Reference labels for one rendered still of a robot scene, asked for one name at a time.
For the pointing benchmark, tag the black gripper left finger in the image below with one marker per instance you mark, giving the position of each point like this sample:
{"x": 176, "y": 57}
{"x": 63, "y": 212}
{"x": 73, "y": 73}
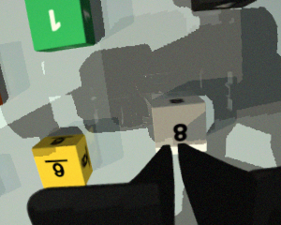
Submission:
{"x": 148, "y": 199}

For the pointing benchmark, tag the yellow digit block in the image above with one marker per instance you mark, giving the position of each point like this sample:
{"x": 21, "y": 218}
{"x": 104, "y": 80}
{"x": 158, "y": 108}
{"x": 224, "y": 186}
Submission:
{"x": 63, "y": 161}

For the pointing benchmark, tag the beige block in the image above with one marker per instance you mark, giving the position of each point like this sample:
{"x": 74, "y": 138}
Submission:
{"x": 180, "y": 120}

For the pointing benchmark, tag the green block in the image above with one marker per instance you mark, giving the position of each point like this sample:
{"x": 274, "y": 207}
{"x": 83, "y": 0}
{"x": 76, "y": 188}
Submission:
{"x": 60, "y": 24}

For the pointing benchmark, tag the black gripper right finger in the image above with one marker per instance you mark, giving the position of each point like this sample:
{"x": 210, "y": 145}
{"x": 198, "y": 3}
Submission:
{"x": 221, "y": 194}

